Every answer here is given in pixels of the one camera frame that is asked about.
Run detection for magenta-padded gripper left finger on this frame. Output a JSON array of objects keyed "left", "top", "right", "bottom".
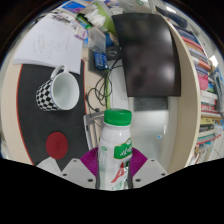
[{"left": 60, "top": 147, "right": 100, "bottom": 190}]

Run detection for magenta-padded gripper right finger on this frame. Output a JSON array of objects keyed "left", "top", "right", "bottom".
[{"left": 126, "top": 148, "right": 169, "bottom": 190}]

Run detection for white drink bottle green cap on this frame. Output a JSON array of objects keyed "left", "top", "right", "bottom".
[{"left": 97, "top": 108, "right": 134, "bottom": 192}]

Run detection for flat round red coaster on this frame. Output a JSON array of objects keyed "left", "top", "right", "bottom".
[{"left": 45, "top": 131, "right": 69, "bottom": 160}]

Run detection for grey metal laptop stand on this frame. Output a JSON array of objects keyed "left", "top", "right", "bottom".
[{"left": 82, "top": 111, "right": 105, "bottom": 151}]

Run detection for black desk mat red edge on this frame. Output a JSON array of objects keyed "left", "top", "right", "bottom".
[{"left": 16, "top": 63, "right": 91, "bottom": 171}]

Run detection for beige shelf with books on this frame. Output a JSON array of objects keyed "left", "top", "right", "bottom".
[{"left": 166, "top": 6, "right": 224, "bottom": 174}]

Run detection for black white checkered mug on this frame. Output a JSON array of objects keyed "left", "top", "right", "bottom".
[{"left": 35, "top": 64, "right": 81, "bottom": 112}]

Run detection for black computer monitor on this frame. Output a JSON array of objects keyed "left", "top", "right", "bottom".
[{"left": 111, "top": 12, "right": 183, "bottom": 98}]

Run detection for small blue device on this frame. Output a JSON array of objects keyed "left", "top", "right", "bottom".
[{"left": 93, "top": 50, "right": 109, "bottom": 71}]

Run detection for white printed paper stack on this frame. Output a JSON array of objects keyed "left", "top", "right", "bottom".
[{"left": 13, "top": 14, "right": 84, "bottom": 76}]

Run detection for clear plastic box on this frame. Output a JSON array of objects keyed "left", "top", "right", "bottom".
[{"left": 87, "top": 26, "right": 108, "bottom": 54}]

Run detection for white tissues green pack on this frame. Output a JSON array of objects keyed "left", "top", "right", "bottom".
[{"left": 79, "top": 6, "right": 111, "bottom": 31}]

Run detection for black tangled cables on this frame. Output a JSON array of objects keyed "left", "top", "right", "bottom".
[{"left": 85, "top": 59, "right": 124, "bottom": 113}]

